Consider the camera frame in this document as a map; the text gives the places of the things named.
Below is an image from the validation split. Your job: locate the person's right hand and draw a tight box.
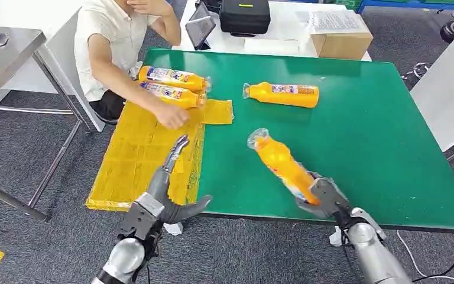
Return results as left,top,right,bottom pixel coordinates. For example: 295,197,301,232
154,102,191,131

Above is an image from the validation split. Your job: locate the person's left hand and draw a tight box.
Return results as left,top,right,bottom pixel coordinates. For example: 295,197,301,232
126,0,174,18

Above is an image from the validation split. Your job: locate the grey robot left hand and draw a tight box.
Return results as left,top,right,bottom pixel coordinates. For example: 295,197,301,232
147,134,213,225

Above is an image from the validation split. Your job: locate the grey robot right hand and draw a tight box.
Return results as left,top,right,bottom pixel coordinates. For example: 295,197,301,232
294,171,354,221

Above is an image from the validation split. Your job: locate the orange drink bottle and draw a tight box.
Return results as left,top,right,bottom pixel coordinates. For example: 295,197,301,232
139,81,208,110
242,81,320,109
247,127,322,207
138,65,212,92

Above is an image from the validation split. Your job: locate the white table foot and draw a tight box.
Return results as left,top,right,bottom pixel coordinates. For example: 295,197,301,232
163,221,184,237
328,226,343,248

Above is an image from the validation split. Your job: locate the yellow sheet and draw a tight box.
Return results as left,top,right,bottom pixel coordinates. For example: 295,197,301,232
85,98,235,213

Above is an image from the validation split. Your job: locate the person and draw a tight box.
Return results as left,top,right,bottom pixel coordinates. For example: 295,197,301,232
73,0,182,126

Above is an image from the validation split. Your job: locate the grey tablet on stand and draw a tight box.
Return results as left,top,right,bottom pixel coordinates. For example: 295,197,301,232
184,1,217,51

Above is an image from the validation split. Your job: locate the green table mat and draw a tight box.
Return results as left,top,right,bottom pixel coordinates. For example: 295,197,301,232
142,47,454,235

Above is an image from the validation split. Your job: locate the black carry case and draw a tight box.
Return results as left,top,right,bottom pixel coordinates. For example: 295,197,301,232
218,0,271,38

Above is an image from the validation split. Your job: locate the brown cardboard box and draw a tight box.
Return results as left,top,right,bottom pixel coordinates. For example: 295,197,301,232
309,11,374,61

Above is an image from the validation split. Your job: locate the white side table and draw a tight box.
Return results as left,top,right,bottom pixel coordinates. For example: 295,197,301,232
409,17,454,193

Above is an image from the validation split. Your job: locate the steel bench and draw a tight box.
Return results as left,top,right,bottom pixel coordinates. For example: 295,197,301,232
0,22,83,222

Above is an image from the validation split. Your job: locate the printed paper sheet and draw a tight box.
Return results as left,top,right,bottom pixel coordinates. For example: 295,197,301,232
294,9,372,36

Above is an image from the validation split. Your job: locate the green crate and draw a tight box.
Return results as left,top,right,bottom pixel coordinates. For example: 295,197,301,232
322,0,365,12

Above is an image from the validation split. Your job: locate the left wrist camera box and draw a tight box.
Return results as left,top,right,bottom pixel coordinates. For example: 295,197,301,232
118,191,166,241

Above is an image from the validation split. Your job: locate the white cable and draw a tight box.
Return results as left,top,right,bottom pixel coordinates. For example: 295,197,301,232
396,230,454,284

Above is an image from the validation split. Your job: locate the black cable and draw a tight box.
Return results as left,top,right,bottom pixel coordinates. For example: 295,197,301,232
411,254,454,284

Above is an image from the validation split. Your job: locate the coiled cable bundle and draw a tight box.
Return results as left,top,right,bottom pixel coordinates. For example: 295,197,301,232
401,61,434,82

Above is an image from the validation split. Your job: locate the blue shelf frame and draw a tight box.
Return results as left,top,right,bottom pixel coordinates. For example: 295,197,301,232
355,0,454,21

